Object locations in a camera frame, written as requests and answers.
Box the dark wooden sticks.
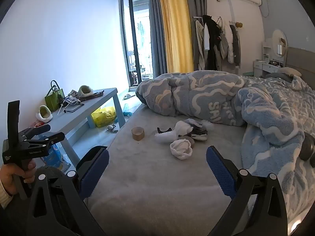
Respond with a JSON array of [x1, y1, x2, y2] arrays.
[[81, 91, 105, 101]]

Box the beige pillow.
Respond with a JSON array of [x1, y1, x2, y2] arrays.
[[284, 67, 303, 77]]

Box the blue booklet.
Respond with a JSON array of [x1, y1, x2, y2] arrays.
[[43, 144, 70, 171]]

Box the grey low table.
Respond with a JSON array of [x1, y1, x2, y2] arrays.
[[18, 88, 126, 170]]

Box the beige hanging jacket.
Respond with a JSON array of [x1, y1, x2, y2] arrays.
[[195, 20, 206, 70]]

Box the sliding glass door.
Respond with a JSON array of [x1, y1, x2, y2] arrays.
[[120, 0, 154, 88]]

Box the grey bed headboard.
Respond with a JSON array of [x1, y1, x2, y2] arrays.
[[285, 47, 315, 89]]

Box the white wall cable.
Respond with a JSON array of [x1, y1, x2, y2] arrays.
[[260, 0, 270, 18]]

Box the person's left hand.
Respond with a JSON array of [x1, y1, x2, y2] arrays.
[[0, 161, 37, 197]]

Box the blue patterned fleece blanket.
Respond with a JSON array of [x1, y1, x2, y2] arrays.
[[136, 70, 315, 227]]

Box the dark round object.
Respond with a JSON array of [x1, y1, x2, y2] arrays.
[[299, 131, 315, 161]]

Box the yellow curtain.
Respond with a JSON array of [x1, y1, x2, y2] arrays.
[[157, 0, 195, 74]]

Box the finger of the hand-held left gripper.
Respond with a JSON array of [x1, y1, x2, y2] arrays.
[[23, 132, 66, 150], [18, 124, 51, 140]]

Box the white and blue device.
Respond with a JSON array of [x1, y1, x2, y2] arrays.
[[64, 96, 82, 105]]

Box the black hanging coat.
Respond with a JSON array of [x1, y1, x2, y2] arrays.
[[203, 15, 223, 70]]

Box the round mirror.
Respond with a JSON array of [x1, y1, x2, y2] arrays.
[[272, 29, 288, 57]]

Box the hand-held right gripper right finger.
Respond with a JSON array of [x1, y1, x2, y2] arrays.
[[206, 146, 288, 236]]

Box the yellow plastic bag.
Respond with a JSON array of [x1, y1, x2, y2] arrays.
[[91, 106, 117, 128]]

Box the hanging clothes on rack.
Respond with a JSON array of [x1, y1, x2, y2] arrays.
[[193, 15, 242, 70]]

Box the green tote bag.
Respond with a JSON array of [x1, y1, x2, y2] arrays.
[[45, 80, 65, 112]]

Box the grey bed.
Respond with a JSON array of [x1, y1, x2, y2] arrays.
[[86, 71, 315, 236]]

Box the dark grey pillow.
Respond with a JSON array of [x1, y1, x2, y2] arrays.
[[266, 72, 293, 82]]

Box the black wire stand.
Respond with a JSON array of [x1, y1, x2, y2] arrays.
[[60, 96, 85, 113]]

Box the white hanging shirt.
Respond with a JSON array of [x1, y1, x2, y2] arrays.
[[203, 23, 210, 51]]

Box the white vanity table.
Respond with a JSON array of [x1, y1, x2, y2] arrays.
[[253, 39, 286, 77]]

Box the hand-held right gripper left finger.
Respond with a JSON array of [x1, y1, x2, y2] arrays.
[[26, 146, 110, 236]]

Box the grey hanging garment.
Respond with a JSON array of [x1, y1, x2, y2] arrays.
[[231, 26, 242, 67]]

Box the cardboard tape roll core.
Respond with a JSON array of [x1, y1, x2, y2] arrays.
[[132, 126, 145, 142]]

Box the green and white slipper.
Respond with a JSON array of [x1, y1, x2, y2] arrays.
[[36, 105, 53, 123], [78, 85, 94, 98]]

